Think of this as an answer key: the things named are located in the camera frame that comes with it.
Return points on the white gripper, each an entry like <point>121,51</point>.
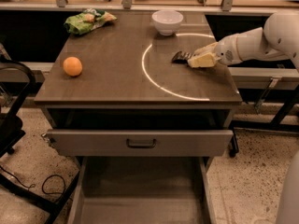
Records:
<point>226,50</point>

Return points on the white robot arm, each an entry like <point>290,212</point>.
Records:
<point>277,40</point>

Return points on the white bowl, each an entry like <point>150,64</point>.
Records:
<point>167,22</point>

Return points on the grey drawer cabinet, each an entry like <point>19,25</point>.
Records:
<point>128,82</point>

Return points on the green chip bag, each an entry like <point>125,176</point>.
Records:
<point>87,21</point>

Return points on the orange fruit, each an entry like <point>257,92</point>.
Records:
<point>72,66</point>

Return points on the lower open grey drawer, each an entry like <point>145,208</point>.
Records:
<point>146,190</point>

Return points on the upper grey drawer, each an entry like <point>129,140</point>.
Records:
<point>206,143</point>

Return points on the black chair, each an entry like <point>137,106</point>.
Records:
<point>11,132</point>

